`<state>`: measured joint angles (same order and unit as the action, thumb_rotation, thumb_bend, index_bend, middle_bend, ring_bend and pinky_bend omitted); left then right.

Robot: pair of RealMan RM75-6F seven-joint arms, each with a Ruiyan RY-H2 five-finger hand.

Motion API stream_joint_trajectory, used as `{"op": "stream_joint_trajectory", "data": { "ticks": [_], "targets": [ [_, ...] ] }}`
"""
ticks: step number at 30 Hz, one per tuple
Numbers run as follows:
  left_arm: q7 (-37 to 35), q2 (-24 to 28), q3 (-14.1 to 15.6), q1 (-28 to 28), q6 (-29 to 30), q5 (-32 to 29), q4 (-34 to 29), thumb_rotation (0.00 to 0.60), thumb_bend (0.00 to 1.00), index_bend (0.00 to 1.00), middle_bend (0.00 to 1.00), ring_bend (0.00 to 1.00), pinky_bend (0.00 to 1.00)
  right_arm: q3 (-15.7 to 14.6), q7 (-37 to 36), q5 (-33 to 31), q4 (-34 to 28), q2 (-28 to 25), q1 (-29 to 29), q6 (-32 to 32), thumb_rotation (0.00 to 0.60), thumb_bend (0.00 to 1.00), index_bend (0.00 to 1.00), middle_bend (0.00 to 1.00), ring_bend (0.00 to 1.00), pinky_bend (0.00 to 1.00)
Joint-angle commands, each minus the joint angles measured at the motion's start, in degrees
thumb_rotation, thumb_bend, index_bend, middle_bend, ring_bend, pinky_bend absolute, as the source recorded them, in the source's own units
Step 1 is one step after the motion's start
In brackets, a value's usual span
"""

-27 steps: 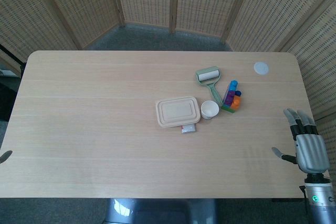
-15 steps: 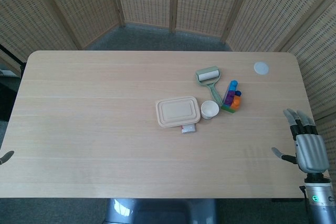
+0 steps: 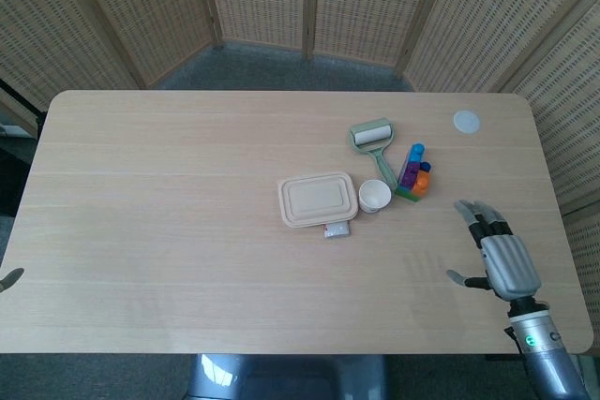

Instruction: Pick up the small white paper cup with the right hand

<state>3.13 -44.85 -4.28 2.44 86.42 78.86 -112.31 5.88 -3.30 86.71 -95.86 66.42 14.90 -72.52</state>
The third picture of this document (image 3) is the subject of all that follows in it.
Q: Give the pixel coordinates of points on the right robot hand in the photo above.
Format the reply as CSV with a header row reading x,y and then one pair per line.
x,y
508,264

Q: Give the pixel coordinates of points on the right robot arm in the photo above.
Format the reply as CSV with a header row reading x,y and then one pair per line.
x,y
546,353

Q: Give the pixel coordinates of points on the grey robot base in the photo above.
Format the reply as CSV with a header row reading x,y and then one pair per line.
x,y
286,377

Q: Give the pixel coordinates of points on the white paper cup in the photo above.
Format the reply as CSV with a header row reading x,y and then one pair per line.
x,y
374,196

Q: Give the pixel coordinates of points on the colourful toy block stack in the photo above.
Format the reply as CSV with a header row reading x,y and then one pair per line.
x,y
415,174

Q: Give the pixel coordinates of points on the white round table cap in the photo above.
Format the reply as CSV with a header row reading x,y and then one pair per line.
x,y
467,122

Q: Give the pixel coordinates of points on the small white packet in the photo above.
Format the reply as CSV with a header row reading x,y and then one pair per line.
x,y
337,230

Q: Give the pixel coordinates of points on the green lint roller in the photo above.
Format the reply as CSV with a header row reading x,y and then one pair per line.
x,y
375,144

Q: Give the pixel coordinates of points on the beige lunch box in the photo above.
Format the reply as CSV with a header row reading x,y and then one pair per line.
x,y
318,200

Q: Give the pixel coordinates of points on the woven bamboo folding screen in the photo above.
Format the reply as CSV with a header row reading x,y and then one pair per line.
x,y
300,11

